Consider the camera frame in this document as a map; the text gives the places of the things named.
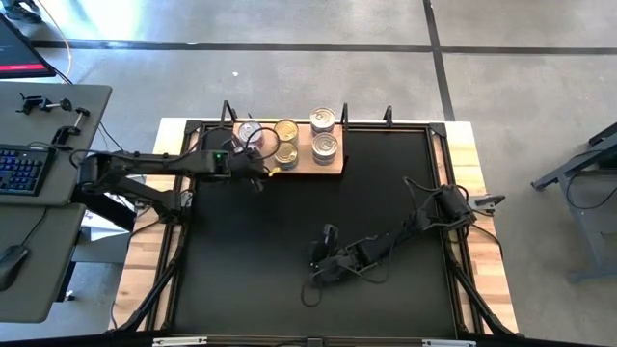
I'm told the black aluminium rig frame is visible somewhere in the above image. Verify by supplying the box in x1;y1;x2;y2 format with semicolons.
109;118;521;338

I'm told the black desk clamp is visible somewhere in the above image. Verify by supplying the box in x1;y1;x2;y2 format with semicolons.
50;106;92;147
15;93;73;116

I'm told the orange floor cable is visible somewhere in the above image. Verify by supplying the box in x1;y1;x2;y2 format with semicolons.
36;0;74;81

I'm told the grey desk with mouse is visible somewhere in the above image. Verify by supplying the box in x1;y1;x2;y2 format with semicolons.
0;201;87;325

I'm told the blue label seafood can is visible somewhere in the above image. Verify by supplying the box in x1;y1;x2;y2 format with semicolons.
308;106;337;137
310;132;339;166

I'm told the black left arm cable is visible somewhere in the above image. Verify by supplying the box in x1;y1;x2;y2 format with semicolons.
190;123;283;165

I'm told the black table mat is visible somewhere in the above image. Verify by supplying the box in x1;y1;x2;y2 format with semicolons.
172;125;458;339

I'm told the black computer monitor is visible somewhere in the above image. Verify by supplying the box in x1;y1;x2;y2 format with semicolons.
0;12;58;81

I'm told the grey desk with clamps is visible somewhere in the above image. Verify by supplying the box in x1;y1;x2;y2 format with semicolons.
0;81;113;208

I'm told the person's shoe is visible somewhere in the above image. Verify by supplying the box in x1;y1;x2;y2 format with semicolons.
4;0;43;24

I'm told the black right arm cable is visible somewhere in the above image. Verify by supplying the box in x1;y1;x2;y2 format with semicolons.
299;176;478;308

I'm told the silver metal bracket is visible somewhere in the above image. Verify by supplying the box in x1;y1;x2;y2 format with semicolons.
151;335;209;347
421;338;477;347

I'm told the wooden shelf with black legs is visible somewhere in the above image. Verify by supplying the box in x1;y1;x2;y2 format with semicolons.
215;99;349;177

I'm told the black computer mouse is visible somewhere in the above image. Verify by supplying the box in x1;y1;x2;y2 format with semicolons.
0;245;30;293

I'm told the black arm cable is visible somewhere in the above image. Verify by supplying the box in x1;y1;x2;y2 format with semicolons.
190;123;283;165
299;176;478;308

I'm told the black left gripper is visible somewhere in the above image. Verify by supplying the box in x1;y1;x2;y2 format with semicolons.
226;147;283;193

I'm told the green label can gold lid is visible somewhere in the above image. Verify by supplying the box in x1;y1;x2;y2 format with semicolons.
273;118;300;144
273;141;301;171

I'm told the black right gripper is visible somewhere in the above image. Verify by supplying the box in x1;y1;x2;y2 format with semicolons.
306;223;362;285

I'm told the black backlit keyboard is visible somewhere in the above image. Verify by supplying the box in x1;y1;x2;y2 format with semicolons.
0;144;57;198

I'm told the red label can silver lid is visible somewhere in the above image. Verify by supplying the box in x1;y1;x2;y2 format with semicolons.
237;120;265;148

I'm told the dark blue-grey metal table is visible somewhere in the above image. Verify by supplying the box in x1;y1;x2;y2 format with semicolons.
529;120;617;285

